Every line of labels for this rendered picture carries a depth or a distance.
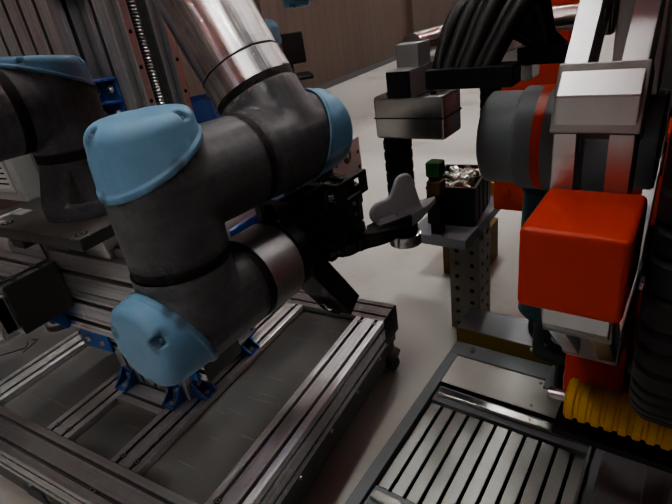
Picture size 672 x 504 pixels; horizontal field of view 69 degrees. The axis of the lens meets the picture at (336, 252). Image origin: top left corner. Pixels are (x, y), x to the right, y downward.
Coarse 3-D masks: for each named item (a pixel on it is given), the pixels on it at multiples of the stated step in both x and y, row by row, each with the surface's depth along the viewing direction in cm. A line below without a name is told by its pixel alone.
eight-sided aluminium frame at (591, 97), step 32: (608, 0) 42; (640, 0) 38; (576, 32) 40; (640, 32) 38; (576, 64) 39; (608, 64) 38; (640, 64) 37; (576, 96) 39; (608, 96) 37; (640, 96) 36; (576, 128) 39; (608, 128) 38; (640, 128) 37; (576, 160) 42; (608, 160) 39; (640, 256) 77; (544, 320) 49; (576, 320) 47; (576, 352) 63; (608, 352) 55
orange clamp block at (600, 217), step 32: (576, 192) 41; (608, 192) 40; (544, 224) 36; (576, 224) 36; (608, 224) 35; (640, 224) 36; (544, 256) 36; (576, 256) 35; (608, 256) 34; (544, 288) 38; (576, 288) 36; (608, 288) 35; (608, 320) 36
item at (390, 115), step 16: (384, 96) 57; (416, 96) 54; (432, 96) 53; (448, 96) 54; (384, 112) 57; (400, 112) 56; (416, 112) 55; (432, 112) 54; (448, 112) 54; (384, 128) 58; (400, 128) 57; (416, 128) 56; (432, 128) 55; (448, 128) 55
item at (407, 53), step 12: (564, 12) 56; (576, 12) 55; (612, 12) 53; (564, 24) 56; (612, 24) 54; (408, 36) 54; (420, 36) 54; (432, 36) 56; (396, 48) 54; (408, 48) 53; (420, 48) 53; (432, 48) 57; (396, 60) 55; (408, 60) 54; (420, 60) 54
